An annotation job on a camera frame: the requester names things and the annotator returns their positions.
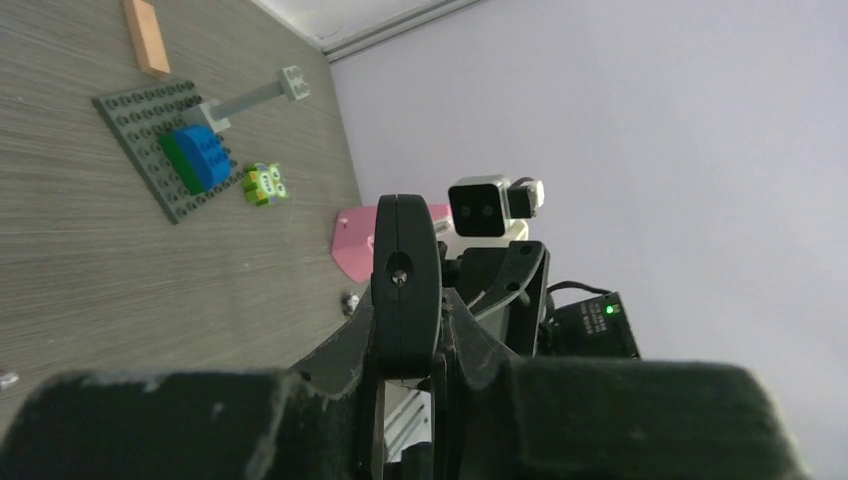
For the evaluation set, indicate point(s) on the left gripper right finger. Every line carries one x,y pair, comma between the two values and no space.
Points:
479,422

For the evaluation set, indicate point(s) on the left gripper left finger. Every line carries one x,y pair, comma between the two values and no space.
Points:
333,420

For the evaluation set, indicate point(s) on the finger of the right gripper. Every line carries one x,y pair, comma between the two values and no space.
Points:
520,286

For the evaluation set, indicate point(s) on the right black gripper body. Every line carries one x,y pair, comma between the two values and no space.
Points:
476,278

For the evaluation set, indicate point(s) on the black remote control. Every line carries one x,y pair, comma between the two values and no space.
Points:
406,287

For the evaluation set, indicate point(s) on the black battery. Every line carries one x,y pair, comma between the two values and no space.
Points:
8,379

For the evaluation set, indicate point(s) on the pink metronome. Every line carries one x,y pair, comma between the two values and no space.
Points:
358,242

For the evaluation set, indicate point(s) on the small patterned ball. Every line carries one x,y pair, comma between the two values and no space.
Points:
349,303

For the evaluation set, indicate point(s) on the green owl toy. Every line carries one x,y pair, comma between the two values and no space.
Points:
263,184

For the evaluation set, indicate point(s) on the grey lego tower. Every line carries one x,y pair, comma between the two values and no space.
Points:
289,82

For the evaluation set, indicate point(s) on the blue lego brick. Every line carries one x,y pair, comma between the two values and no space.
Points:
198,157

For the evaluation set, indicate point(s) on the grey lego baseplate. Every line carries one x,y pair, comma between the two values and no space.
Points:
147,124

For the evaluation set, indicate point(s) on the orange wooden block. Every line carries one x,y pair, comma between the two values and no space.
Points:
146,37

